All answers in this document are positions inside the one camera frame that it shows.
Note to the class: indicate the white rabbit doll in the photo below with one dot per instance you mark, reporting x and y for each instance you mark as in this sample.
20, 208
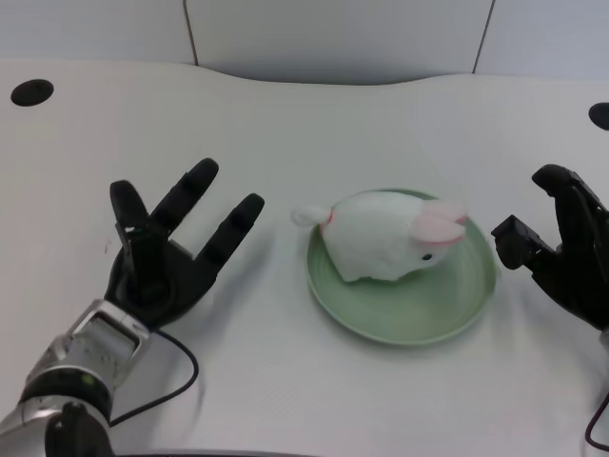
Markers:
385, 238

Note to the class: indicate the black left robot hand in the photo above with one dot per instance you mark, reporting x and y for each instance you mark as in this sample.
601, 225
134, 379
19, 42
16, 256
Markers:
157, 257

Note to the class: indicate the black table grommet hole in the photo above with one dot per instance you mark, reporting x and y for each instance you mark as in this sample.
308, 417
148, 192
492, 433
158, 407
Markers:
32, 92
599, 115

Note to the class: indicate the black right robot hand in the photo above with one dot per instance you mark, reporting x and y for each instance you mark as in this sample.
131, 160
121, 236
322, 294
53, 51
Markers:
571, 266

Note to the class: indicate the green round plate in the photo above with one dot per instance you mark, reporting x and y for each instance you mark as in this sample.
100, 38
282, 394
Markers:
404, 304

